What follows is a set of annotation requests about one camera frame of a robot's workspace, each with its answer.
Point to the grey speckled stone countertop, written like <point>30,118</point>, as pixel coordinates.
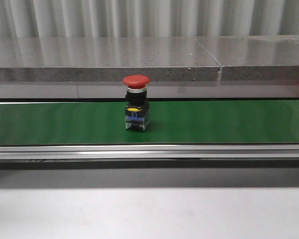
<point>163,59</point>

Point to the aluminium conveyor frame rail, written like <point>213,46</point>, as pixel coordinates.
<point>150,152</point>

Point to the white corrugated curtain backdrop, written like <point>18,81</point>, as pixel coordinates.
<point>140,18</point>

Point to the green conveyor belt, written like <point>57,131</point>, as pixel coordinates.
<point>242,121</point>

